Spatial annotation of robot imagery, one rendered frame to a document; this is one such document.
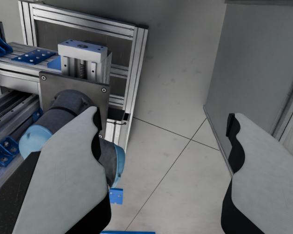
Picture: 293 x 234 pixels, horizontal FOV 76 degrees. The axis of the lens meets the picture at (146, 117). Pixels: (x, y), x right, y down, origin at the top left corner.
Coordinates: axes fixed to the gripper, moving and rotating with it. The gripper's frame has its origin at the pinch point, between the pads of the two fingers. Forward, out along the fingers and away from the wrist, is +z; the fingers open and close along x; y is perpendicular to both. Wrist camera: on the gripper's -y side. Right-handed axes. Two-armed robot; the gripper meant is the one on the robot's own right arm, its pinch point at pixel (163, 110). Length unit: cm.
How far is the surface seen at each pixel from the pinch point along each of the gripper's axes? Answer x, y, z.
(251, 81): 46, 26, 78
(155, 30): -3, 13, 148
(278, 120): 45, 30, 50
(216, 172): 76, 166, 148
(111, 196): -52, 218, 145
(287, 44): 46, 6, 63
